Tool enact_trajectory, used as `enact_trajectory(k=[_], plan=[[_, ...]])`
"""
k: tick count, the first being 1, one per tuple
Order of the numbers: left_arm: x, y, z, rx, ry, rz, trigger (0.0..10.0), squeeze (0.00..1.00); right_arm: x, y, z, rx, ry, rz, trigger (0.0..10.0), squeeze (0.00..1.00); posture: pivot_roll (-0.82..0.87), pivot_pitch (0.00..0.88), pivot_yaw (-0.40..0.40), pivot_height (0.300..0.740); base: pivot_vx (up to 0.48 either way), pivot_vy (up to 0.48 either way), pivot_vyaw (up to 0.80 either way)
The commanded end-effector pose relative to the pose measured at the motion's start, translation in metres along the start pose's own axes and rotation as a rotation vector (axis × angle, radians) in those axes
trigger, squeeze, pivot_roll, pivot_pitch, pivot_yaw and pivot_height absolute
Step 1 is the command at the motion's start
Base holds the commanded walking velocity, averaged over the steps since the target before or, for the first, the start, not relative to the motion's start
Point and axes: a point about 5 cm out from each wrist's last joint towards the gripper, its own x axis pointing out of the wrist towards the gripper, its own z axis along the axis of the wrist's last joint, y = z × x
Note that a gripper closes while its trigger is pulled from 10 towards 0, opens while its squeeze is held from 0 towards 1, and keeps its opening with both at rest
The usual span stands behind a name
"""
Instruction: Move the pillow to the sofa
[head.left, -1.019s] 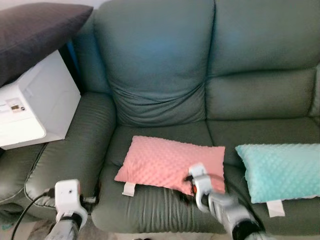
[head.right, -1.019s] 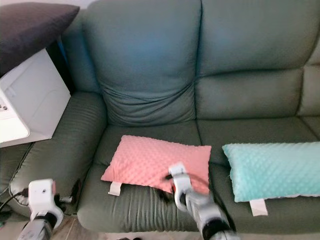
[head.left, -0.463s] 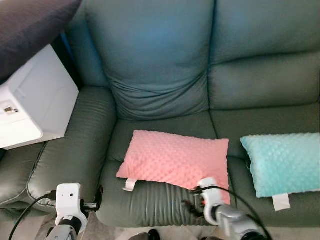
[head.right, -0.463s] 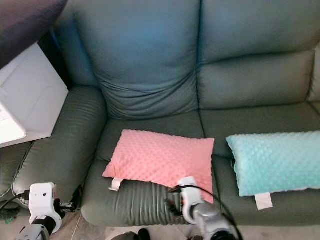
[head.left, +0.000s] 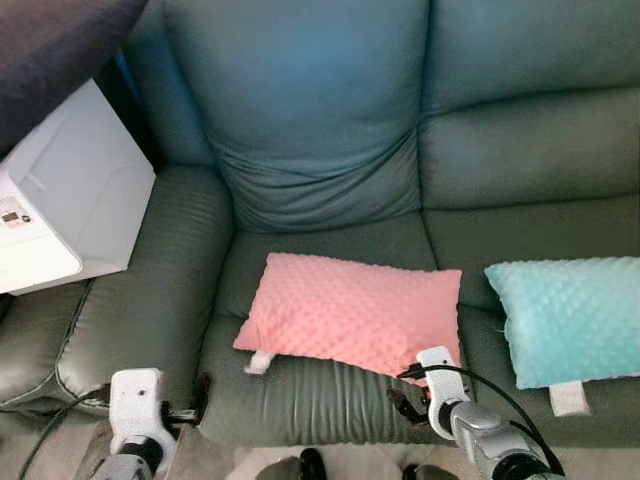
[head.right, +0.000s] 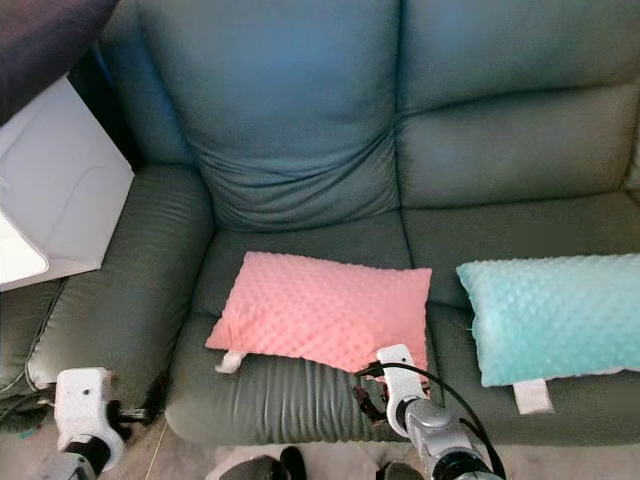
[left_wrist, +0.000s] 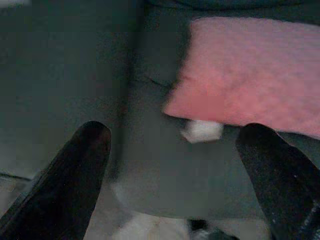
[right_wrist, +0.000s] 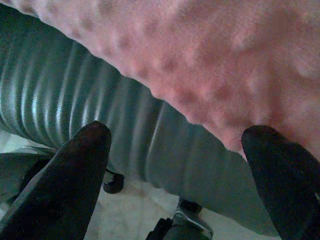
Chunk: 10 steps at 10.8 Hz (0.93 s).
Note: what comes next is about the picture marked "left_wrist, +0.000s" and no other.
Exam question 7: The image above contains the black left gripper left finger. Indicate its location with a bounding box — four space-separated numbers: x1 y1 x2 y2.
0 120 112 240

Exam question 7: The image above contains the pink dimpled pillow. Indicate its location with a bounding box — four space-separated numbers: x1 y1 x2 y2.
161 16 320 144

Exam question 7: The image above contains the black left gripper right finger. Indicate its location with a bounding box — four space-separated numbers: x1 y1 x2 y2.
235 122 320 240

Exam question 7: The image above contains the dark green leather sofa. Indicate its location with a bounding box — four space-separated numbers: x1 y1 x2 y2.
0 0 320 222

